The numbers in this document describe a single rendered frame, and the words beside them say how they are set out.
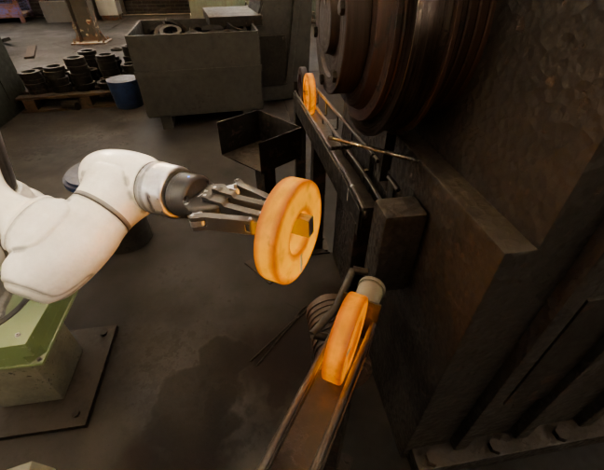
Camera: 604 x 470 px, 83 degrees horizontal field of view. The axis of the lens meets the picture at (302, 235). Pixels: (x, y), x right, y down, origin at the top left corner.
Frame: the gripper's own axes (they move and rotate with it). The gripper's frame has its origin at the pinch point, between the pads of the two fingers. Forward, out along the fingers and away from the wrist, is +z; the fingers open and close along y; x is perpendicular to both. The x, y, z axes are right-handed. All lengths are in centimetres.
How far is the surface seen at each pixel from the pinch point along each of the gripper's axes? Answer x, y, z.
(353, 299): -14.7, -2.2, 9.8
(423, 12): 22.6, -29.6, 9.6
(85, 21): -31, -418, -612
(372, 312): -23.3, -7.8, 12.1
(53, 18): -41, -535, -880
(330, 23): 20.0, -37.1, -8.9
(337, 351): -17.4, 6.2, 10.3
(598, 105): 14.3, -18.5, 33.7
